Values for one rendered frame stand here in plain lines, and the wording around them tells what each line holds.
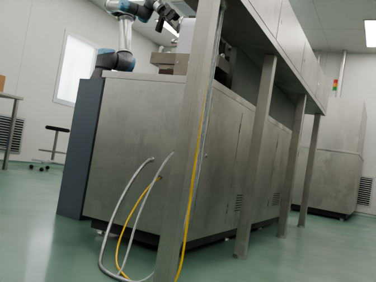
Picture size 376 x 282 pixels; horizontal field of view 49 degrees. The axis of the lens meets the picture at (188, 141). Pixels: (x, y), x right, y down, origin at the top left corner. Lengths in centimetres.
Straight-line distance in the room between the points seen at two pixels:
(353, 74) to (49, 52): 511
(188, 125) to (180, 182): 20
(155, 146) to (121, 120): 26
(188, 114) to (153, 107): 69
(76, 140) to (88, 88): 34
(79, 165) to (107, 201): 55
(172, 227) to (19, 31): 512
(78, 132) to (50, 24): 409
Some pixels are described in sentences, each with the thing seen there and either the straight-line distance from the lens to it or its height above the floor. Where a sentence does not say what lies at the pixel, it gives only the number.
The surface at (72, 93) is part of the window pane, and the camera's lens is 711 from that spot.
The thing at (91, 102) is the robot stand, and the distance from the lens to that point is 272.
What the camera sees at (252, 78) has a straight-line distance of 260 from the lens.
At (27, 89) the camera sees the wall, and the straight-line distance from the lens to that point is 639.
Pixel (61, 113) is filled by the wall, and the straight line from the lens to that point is 690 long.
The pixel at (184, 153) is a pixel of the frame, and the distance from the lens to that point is 144.
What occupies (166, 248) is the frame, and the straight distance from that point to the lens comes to 148.
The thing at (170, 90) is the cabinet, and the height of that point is 82.
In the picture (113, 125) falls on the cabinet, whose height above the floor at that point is 61.
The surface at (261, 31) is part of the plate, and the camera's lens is 203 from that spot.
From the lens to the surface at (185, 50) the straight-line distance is 241.
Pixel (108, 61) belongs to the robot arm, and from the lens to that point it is 280.
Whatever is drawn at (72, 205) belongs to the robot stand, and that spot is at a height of 8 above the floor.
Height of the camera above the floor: 50
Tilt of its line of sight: 2 degrees up
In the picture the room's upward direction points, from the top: 9 degrees clockwise
